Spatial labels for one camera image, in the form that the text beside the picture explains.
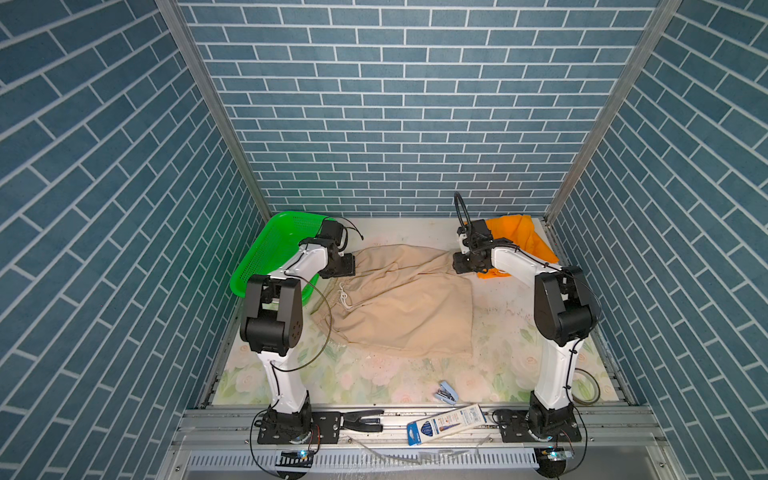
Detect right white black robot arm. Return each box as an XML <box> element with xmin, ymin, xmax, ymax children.
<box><xmin>453</xmin><ymin>220</ymin><xmax>598</xmax><ymax>440</ymax></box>

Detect orange shorts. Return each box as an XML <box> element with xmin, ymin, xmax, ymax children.
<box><xmin>477</xmin><ymin>215</ymin><xmax>561</xmax><ymax>286</ymax></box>

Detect tape roll ring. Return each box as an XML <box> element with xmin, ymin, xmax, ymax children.
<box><xmin>571</xmin><ymin>367</ymin><xmax>602</xmax><ymax>407</ymax></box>

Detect black pliers tool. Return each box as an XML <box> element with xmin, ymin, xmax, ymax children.
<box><xmin>341</xmin><ymin>409</ymin><xmax>385</xmax><ymax>433</ymax></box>

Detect beige shorts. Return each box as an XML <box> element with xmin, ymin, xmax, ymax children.
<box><xmin>311</xmin><ymin>244</ymin><xmax>473</xmax><ymax>358</ymax></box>

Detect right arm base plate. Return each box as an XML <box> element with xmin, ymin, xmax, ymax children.
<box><xmin>491</xmin><ymin>407</ymin><xmax>582</xmax><ymax>443</ymax></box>

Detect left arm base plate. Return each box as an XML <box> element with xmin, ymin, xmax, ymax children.
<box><xmin>255</xmin><ymin>411</ymin><xmax>342</xmax><ymax>446</ymax></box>

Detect white vented cable duct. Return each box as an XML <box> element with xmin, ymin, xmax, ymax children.
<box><xmin>187</xmin><ymin>447</ymin><xmax>539</xmax><ymax>473</ymax></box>

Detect aluminium front rail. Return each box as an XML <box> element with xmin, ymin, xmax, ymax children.
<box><xmin>159</xmin><ymin>404</ymin><xmax>683</xmax><ymax>479</ymax></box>

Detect right circuit board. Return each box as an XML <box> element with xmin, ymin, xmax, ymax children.
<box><xmin>535</xmin><ymin>447</ymin><xmax>573</xmax><ymax>466</ymax></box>

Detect blue white flat box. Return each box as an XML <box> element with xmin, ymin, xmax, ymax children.
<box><xmin>406</xmin><ymin>404</ymin><xmax>486</xmax><ymax>446</ymax></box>

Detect circuit board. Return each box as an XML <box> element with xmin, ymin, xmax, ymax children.
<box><xmin>535</xmin><ymin>447</ymin><xmax>573</xmax><ymax>466</ymax></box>
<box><xmin>275</xmin><ymin>450</ymin><xmax>315</xmax><ymax>470</ymax></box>

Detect left circuit board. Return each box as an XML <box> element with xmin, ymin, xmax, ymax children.
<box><xmin>275</xmin><ymin>450</ymin><xmax>315</xmax><ymax>470</ymax></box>

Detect green plastic basket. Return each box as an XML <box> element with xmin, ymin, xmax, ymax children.
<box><xmin>230</xmin><ymin>212</ymin><xmax>330</xmax><ymax>305</ymax></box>

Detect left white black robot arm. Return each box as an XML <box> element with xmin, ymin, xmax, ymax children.
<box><xmin>230</xmin><ymin>212</ymin><xmax>355</xmax><ymax>425</ymax></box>

